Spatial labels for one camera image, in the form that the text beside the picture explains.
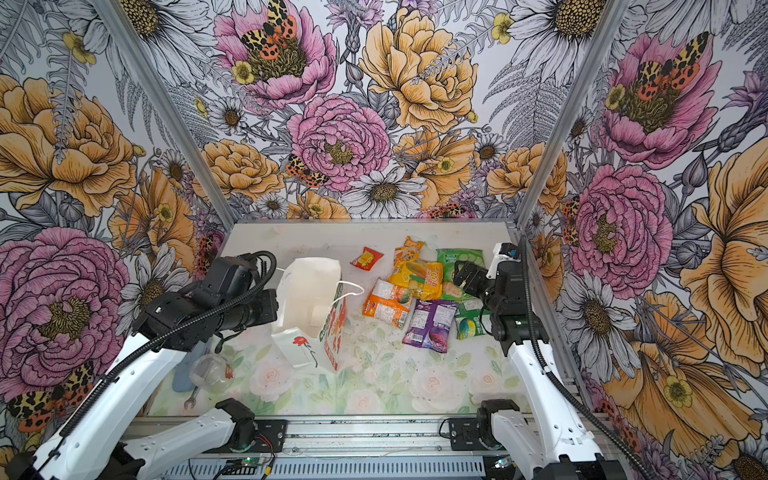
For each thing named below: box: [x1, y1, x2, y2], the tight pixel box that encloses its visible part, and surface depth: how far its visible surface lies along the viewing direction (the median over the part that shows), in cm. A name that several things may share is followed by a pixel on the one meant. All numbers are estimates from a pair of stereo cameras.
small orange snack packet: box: [394, 236, 425, 267], surface depth 111 cm
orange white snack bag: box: [362, 277, 412, 329], surface depth 96 cm
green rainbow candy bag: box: [455, 298, 492, 340], surface depth 94 cm
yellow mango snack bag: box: [388, 259, 443, 300], surface depth 101 cm
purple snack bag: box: [402, 299, 459, 353], surface depth 93 cm
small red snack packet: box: [350, 246, 384, 271], surface depth 110 cm
